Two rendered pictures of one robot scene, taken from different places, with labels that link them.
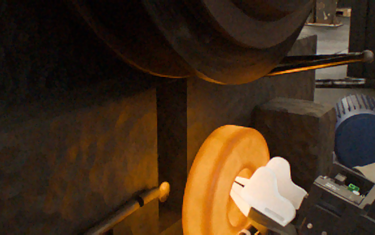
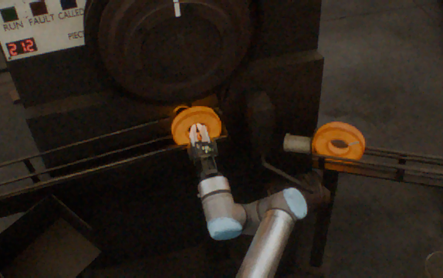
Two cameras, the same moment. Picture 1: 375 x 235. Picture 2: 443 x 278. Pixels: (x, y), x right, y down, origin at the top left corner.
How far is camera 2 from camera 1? 1.23 m
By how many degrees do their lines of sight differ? 49
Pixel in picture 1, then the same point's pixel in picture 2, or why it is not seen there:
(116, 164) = (150, 109)
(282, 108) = (248, 100)
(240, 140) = (191, 115)
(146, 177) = (167, 113)
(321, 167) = (256, 130)
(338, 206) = (196, 153)
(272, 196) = (193, 138)
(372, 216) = (207, 161)
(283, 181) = (204, 133)
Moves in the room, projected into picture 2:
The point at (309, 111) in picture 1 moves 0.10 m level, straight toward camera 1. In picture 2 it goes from (252, 107) to (225, 120)
